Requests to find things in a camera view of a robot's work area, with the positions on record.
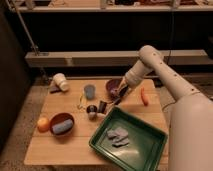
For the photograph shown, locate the metal shelf rail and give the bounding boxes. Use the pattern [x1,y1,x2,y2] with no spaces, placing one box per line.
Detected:
[25,50,213,67]

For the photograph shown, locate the orange carrot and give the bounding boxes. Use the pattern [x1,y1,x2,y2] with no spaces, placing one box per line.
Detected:
[141,87,149,106]

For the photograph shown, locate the orange fruit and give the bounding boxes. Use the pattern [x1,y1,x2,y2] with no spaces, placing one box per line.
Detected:
[37,117,50,133]

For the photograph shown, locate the green plastic tray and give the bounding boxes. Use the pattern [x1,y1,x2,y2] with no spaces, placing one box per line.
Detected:
[89,107,167,171]

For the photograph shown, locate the wooden table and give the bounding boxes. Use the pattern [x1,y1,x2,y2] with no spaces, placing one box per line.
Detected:
[24,79,168,166]

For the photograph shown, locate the grey crumpled cloth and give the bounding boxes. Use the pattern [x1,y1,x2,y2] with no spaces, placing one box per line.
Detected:
[107,127,129,147]

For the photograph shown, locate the small metal cup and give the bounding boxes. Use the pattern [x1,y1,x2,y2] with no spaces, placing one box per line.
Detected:
[86,105,97,120]

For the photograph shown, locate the dark small block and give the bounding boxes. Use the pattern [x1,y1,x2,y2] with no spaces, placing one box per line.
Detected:
[49,86,60,93]

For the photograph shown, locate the red-brown bowl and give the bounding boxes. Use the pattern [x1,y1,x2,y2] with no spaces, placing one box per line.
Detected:
[50,113,75,136]

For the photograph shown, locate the dark purple bowl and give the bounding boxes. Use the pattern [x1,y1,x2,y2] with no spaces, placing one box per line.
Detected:
[105,79,125,99]

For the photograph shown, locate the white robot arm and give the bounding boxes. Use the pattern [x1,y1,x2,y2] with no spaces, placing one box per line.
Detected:
[118,45,213,171]

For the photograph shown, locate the yellow banana peel toy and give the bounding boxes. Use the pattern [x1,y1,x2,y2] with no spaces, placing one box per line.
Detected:
[77,93,85,110]

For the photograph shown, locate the blue sponge roll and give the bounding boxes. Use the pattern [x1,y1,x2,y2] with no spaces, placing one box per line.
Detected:
[52,119,73,135]

